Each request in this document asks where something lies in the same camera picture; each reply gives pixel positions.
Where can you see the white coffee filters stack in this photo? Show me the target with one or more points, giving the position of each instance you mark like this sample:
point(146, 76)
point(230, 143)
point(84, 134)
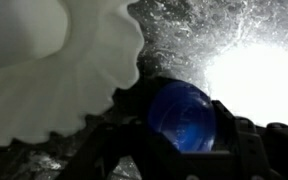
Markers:
point(60, 61)

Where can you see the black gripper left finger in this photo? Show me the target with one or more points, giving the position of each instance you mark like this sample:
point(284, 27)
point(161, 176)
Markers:
point(153, 154)

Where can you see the blue oval soap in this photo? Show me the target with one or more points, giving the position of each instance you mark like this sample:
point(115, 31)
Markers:
point(185, 116)

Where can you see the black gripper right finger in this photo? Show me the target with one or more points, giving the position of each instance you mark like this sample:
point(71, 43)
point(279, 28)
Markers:
point(262, 151)

